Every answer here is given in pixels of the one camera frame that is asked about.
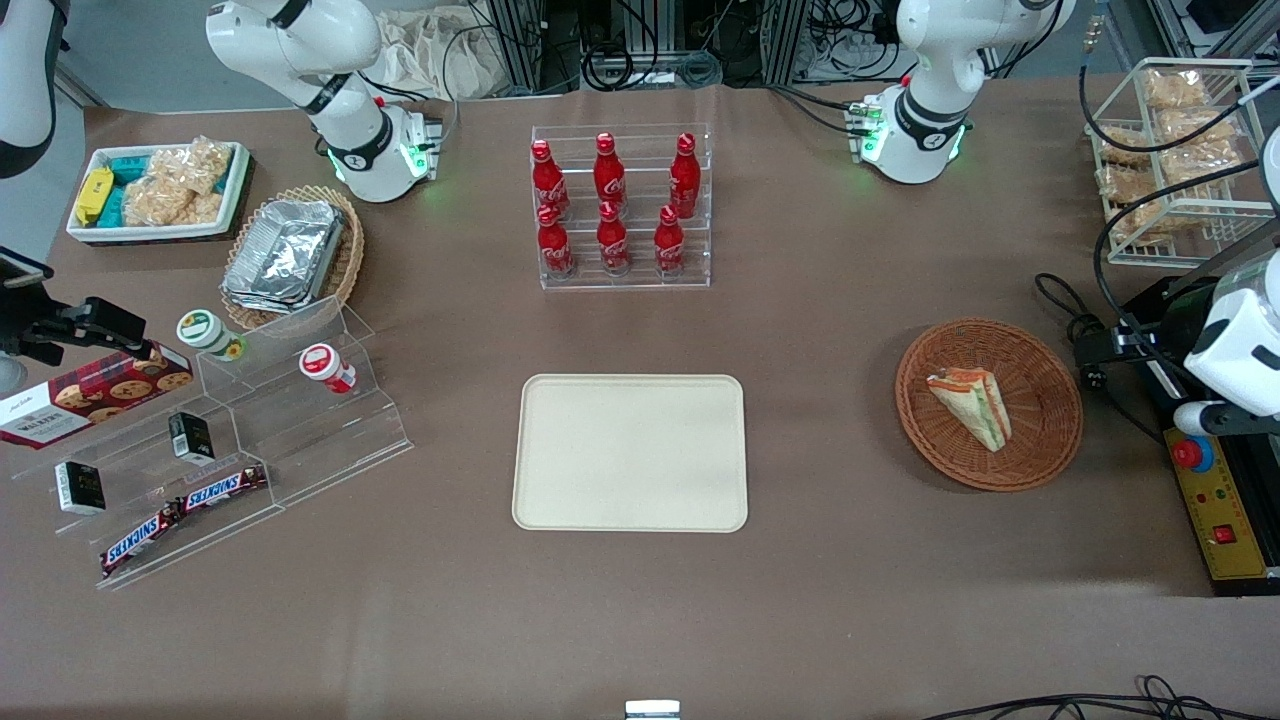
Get triangle sandwich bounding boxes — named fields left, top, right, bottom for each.
left=926, top=367, right=1013, bottom=453

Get brown round wicker basket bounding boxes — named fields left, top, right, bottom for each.
left=895, top=318, right=1084, bottom=493

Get light oval wicker basket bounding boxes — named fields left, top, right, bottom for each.
left=220, top=185, right=366, bottom=332

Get beige rectangular tray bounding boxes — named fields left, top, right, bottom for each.
left=512, top=374, right=749, bottom=533

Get red tartan cookie box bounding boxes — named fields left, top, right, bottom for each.
left=0, top=343, right=195, bottom=451

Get dark flat device pale edge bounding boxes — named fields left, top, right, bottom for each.
left=0, top=248, right=53, bottom=293

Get white rectangular bin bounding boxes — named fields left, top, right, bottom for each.
left=65, top=141, right=251, bottom=244

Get green lid white cup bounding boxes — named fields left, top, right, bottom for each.
left=177, top=309, right=247, bottom=362

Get clear fried snack bag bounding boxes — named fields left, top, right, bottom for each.
left=1143, top=68, right=1208, bottom=110
left=1098, top=125, right=1152, bottom=167
left=1113, top=200, right=1173, bottom=247
left=1098, top=165, right=1162, bottom=207
left=1163, top=145, right=1248, bottom=187
left=1158, top=108, right=1242, bottom=151

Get yellow snack packet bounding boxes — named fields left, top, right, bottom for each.
left=74, top=167, right=115, bottom=227

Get small black box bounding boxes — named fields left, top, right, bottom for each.
left=168, top=411, right=216, bottom=467
left=54, top=461, right=107, bottom=517

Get black yellow control box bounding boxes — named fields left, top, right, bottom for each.
left=1115, top=275, right=1280, bottom=598

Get aluminium foil container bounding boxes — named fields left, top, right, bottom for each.
left=222, top=199, right=347, bottom=314

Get brown Snickers bar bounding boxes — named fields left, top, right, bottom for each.
left=180, top=464, right=270, bottom=514
left=99, top=505, right=187, bottom=580

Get red lid white cup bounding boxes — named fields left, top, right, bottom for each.
left=299, top=343, right=357, bottom=395

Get clear acrylic step shelf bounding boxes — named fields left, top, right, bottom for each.
left=10, top=295, right=416, bottom=591

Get beige cloth bag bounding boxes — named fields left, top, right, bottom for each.
left=373, top=8, right=503, bottom=101

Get red cola bottle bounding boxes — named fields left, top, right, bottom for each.
left=594, top=132, right=628, bottom=213
left=596, top=201, right=631, bottom=276
left=669, top=132, right=701, bottom=219
left=530, top=139, right=571, bottom=221
left=654, top=205, right=687, bottom=274
left=536, top=205, right=576, bottom=279

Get clear acrylic bottle rack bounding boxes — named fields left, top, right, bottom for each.
left=530, top=123, right=713, bottom=291

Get black looped power cable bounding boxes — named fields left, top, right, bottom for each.
left=1034, top=271, right=1171, bottom=446

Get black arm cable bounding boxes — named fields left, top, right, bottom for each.
left=1078, top=60, right=1280, bottom=156
left=1094, top=160, right=1280, bottom=336

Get white wire rack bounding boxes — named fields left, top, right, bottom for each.
left=1085, top=58, right=1280, bottom=269

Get black floor cable bundle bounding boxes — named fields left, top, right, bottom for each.
left=920, top=675, right=1280, bottom=720

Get black arm base cables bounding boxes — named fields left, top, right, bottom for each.
left=768, top=84, right=863, bottom=138

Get aluminium frame post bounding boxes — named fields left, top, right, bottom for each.
left=763, top=0, right=813, bottom=87
left=488, top=0, right=583, bottom=97

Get coiled black cable bundle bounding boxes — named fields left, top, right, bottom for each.
left=580, top=0, right=723, bottom=93

